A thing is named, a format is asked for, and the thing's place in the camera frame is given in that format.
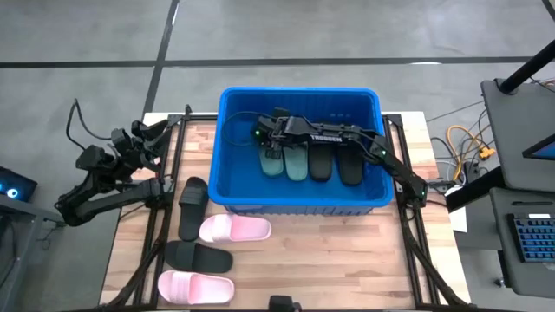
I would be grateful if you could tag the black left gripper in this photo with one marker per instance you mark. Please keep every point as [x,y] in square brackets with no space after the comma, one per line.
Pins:
[130,149]

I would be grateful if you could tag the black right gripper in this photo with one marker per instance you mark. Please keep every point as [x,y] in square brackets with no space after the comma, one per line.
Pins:
[284,130]

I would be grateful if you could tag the green slide sandal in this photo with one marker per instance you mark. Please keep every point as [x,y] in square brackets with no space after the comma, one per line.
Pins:
[271,167]
[296,167]

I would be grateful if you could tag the blue plastic bin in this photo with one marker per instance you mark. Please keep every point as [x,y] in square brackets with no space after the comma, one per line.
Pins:
[243,182]

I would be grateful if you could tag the black slide sandal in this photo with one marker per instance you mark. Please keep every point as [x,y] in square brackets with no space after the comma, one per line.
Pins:
[321,164]
[197,257]
[350,169]
[193,208]

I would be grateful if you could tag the pink slide sandal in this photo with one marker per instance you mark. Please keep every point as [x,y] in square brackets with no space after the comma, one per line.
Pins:
[236,228]
[195,288]

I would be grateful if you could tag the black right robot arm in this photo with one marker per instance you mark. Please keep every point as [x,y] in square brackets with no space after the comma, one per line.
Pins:
[347,136]

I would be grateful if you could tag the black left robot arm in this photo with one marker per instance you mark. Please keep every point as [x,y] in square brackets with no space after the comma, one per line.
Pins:
[108,199]

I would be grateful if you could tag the black device with blue light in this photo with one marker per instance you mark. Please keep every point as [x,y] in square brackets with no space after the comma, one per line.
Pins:
[17,184]

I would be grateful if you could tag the dark grey side table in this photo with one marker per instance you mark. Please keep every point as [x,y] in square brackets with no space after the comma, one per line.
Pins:
[21,212]

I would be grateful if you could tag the white paper sheet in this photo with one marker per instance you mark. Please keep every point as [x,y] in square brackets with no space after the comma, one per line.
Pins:
[459,219]

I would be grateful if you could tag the grey desk with pole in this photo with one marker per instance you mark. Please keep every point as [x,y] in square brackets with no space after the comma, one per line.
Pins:
[516,138]

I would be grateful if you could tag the grey keyboard desk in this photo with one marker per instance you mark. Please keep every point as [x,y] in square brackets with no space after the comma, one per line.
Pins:
[503,260]

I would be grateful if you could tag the black pole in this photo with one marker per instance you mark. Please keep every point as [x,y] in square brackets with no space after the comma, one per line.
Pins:
[526,67]

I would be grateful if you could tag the tilted screen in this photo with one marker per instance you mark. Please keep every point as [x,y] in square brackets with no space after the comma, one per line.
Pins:
[544,149]

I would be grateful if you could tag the backlit keyboard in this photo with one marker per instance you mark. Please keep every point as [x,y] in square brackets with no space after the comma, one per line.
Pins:
[535,238]

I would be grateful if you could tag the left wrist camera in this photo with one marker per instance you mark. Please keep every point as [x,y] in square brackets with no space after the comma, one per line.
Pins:
[139,128]

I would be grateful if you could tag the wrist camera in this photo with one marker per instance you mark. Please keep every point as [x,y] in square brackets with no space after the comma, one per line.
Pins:
[139,128]
[281,112]

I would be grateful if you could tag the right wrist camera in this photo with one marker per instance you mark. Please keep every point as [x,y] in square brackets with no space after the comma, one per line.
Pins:
[281,112]

